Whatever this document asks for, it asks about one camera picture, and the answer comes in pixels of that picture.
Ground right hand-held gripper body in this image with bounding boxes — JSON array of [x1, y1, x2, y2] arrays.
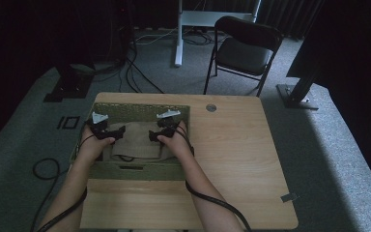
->
[[156, 109, 182, 139]]

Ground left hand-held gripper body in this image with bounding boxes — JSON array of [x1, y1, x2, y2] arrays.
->
[[86, 111, 113, 141]]

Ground khaki pants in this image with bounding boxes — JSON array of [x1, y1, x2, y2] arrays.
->
[[101, 121, 176, 162]]

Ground green woven basket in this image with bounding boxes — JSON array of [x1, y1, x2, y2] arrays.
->
[[69, 101, 192, 182]]

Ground person's left hand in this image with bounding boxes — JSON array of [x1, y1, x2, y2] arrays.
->
[[74, 124, 117, 166]]

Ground person's right hand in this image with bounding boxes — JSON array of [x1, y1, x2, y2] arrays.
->
[[157, 120, 195, 160]]

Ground black stand with base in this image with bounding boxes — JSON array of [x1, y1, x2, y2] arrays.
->
[[43, 61, 99, 103], [275, 66, 320, 111]]

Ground black folding chair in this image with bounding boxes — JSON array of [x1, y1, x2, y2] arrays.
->
[[203, 15, 285, 98]]

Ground grey tape tab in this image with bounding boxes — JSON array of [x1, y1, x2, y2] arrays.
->
[[280, 191, 300, 204]]

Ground dark curtain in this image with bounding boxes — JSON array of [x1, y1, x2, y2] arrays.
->
[[256, 0, 325, 41]]

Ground black cables on floor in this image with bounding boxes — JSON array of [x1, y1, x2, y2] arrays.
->
[[90, 28, 166, 95]]

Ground black floor cable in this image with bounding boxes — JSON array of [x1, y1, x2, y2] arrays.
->
[[29, 157, 70, 232]]

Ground white cable on floor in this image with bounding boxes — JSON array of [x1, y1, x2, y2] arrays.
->
[[134, 27, 179, 46]]

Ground white desk frame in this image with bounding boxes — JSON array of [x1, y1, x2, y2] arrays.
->
[[173, 0, 262, 68]]

